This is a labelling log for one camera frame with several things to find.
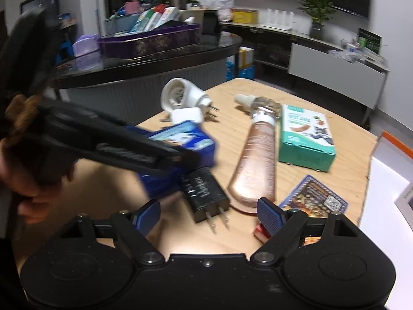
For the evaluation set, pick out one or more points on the orange white storage box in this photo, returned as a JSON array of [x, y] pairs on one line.
[[380, 193]]

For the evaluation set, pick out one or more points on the green white carton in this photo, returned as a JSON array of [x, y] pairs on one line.
[[145, 21]]

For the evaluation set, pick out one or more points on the black curved counter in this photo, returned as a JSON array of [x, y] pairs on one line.
[[145, 80]]

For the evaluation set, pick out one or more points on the potted plant glass vase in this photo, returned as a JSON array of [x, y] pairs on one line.
[[317, 9]]

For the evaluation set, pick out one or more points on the blue bottle pack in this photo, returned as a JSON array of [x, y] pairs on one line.
[[240, 71]]

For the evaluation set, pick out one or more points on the purple patterned tin tray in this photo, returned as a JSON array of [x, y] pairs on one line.
[[151, 43]]

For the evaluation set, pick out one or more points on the purple tissue container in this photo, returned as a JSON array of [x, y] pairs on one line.
[[84, 45]]

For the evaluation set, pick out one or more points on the white plastic bag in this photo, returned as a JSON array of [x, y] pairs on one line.
[[221, 8]]

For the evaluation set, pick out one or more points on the grey plastic basket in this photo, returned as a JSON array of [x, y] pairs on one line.
[[121, 24]]

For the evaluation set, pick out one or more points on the white round plug-in device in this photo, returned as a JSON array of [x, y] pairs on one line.
[[190, 93]]

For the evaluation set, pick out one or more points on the grey framed display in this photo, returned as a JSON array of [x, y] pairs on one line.
[[38, 1]]

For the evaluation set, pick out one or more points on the pink box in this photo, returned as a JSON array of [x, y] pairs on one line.
[[130, 8]]

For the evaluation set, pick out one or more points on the rose gold tube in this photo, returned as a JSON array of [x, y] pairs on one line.
[[255, 164]]

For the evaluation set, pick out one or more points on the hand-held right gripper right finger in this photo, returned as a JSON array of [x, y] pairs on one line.
[[269, 216]]

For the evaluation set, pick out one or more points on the blue plastic stool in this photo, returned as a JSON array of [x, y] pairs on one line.
[[64, 50]]

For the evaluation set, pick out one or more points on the white router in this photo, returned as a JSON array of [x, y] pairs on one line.
[[279, 17]]

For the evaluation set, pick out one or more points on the black charger plug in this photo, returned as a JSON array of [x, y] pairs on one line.
[[201, 193]]

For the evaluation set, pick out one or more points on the white charger cube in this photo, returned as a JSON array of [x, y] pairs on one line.
[[185, 115]]

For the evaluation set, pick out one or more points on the grey white media cabinet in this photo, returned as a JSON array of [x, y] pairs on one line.
[[332, 67]]

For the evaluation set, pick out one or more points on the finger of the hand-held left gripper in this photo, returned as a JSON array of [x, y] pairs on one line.
[[96, 121]]

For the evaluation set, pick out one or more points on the yellow white cardboard box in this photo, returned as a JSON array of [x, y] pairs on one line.
[[245, 56]]

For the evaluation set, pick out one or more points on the small red packet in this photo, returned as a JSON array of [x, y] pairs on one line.
[[259, 232]]

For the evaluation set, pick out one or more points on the pile of clear wrappers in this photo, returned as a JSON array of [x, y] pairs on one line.
[[348, 51]]

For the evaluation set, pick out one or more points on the red white carton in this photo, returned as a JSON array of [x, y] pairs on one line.
[[166, 16]]

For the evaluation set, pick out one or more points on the person's left hand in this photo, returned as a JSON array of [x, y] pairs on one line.
[[35, 205]]

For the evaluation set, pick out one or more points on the black green box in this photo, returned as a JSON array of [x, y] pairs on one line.
[[369, 42]]

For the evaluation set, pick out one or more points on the glass dropper bottle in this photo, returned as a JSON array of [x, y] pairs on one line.
[[261, 103]]

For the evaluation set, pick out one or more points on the teal product box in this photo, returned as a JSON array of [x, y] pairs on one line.
[[306, 155]]

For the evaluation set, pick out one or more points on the blue packet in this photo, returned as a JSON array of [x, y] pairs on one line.
[[193, 142]]

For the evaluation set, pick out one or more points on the beige bin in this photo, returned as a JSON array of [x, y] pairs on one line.
[[193, 16]]

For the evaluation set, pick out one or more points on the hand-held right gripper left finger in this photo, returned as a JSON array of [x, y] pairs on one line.
[[149, 217]]

